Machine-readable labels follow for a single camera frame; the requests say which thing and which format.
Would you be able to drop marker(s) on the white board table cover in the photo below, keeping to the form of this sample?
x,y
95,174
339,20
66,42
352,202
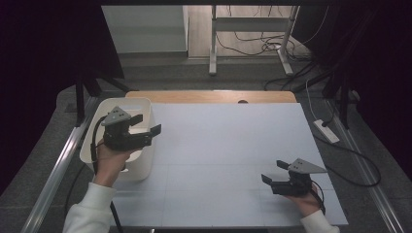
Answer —
x,y
226,123

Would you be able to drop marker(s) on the person's left hand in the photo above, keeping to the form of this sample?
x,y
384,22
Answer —
x,y
108,165

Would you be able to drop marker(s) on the white metal stand frame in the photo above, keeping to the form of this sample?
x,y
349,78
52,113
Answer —
x,y
249,24

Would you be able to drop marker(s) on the white plastic bin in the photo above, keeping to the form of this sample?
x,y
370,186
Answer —
x,y
142,168

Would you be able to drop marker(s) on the aluminium floor rail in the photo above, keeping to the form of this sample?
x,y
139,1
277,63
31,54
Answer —
x,y
55,178
366,174

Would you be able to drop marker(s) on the black tripod stand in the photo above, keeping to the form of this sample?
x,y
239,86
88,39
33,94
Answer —
x,y
80,103

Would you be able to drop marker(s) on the dark curtain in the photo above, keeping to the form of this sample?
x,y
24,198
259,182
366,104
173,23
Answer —
x,y
42,64
382,64

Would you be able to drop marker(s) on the person's right hand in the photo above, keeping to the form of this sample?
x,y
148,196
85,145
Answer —
x,y
306,202

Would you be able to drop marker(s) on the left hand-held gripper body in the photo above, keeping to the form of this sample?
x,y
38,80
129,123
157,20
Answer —
x,y
123,139

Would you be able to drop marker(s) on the white cabinet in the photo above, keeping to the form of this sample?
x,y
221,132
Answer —
x,y
145,29

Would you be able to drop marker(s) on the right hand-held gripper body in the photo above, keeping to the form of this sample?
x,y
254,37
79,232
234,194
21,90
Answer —
x,y
291,186

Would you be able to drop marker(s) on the white power strip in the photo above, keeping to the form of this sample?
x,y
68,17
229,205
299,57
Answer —
x,y
326,131

